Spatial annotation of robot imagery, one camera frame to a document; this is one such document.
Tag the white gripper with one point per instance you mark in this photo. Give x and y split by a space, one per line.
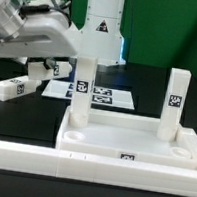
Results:
36 31

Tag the white desk top tray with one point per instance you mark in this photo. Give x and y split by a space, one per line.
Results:
130 137

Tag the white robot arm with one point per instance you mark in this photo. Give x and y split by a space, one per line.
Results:
99 23

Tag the white marker sheet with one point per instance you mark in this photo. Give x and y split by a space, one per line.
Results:
101 95

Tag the white L-shaped fence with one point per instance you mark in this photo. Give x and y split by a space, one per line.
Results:
97 169

